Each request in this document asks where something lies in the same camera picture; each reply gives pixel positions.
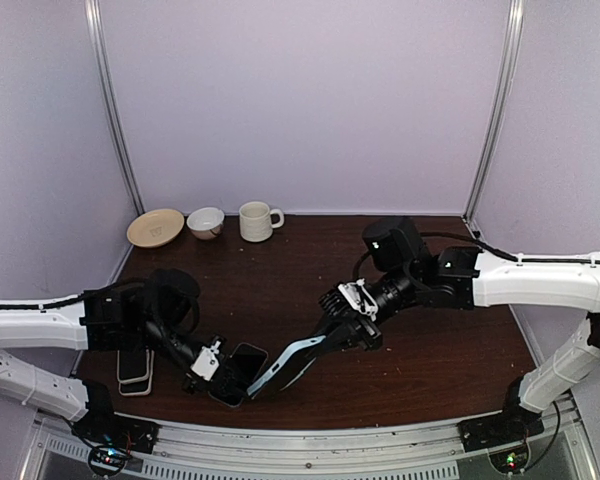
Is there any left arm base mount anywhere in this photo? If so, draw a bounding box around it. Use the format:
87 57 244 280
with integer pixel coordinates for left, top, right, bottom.
67 380 159 478

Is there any light blue phone case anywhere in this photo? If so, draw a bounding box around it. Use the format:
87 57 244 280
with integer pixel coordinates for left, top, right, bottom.
247 335 326 399

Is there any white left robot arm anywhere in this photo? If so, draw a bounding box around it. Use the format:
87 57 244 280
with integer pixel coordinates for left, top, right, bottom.
0 269 250 401

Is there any black phone with dark case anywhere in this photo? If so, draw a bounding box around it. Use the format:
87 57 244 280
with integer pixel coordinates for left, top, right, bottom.
210 343 268 408

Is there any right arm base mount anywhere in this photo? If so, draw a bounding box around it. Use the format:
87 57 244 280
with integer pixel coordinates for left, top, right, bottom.
458 377 544 475

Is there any aluminium frame post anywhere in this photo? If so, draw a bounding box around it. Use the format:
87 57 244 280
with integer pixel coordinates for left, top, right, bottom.
463 0 526 229
84 0 145 216

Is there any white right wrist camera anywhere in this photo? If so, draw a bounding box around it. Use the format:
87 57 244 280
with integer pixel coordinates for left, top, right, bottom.
337 278 379 322

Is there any right aluminium frame post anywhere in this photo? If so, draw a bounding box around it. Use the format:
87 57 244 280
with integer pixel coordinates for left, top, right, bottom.
463 0 526 229

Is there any aluminium front rail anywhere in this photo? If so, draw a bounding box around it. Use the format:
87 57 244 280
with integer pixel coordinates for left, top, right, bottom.
19 407 600 480

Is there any top phone in beige case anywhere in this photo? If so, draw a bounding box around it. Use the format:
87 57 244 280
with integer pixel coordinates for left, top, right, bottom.
116 350 150 385

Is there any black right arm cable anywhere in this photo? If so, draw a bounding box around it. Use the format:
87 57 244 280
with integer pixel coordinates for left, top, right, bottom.
354 230 600 271

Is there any phone in beige case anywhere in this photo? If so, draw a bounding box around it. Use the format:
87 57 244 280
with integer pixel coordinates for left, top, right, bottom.
116 349 154 397
116 350 150 385

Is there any white ceramic mug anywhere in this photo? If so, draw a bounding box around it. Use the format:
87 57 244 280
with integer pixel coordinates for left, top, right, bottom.
239 201 285 243

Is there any left aluminium frame post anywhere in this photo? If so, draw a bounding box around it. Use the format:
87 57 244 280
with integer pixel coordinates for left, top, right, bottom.
84 0 145 216

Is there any beige ceramic plate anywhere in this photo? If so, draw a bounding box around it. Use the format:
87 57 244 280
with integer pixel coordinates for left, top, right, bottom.
126 209 185 248

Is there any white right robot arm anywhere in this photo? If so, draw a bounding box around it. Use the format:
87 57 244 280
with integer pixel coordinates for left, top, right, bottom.
311 217 600 442

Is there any bottom phone in beige case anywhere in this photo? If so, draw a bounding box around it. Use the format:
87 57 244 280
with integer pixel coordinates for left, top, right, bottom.
116 349 154 397

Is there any white ceramic bowl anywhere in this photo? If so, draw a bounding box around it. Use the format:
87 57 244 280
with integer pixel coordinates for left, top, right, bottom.
186 207 225 241

